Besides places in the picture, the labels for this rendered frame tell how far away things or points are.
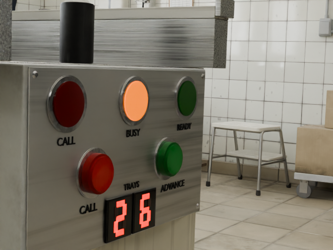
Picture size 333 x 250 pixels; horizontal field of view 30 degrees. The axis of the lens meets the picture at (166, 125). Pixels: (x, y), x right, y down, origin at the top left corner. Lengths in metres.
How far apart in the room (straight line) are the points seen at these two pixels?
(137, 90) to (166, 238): 0.19
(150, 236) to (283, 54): 4.16
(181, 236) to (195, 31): 0.21
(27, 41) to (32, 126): 0.36
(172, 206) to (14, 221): 0.19
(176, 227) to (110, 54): 0.20
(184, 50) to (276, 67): 4.12
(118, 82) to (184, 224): 0.22
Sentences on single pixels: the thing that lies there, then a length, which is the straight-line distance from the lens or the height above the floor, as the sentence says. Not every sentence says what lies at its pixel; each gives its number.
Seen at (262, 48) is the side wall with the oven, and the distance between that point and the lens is 4.79.
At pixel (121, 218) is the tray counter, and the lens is 0.50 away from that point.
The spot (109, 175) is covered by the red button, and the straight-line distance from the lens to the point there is 0.46.
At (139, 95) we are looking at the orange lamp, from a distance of 0.50.
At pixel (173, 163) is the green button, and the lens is 0.54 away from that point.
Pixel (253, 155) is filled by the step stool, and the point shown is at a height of 0.23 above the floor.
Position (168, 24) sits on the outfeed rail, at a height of 0.88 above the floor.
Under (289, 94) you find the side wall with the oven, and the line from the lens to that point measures 4.70.
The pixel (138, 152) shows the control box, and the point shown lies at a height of 0.77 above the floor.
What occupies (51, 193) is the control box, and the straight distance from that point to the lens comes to 0.43.
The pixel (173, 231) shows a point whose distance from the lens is 0.63.
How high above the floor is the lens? 0.84
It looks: 5 degrees down
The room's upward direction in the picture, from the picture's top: 2 degrees clockwise
